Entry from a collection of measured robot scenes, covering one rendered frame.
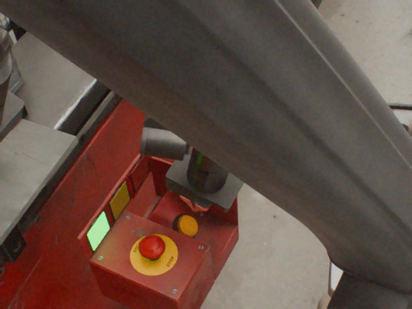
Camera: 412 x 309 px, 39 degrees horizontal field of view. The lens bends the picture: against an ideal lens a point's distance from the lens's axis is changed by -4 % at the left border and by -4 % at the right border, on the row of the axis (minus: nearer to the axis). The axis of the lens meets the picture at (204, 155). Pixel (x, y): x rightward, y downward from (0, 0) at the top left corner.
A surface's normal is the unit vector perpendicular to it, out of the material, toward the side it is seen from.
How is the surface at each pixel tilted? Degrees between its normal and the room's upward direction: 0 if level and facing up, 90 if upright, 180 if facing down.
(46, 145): 0
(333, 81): 71
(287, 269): 0
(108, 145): 90
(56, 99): 0
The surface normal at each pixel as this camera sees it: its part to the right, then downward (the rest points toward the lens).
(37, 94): -0.07, -0.65
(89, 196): 0.91, 0.29
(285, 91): 0.69, 0.23
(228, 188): 0.15, -0.54
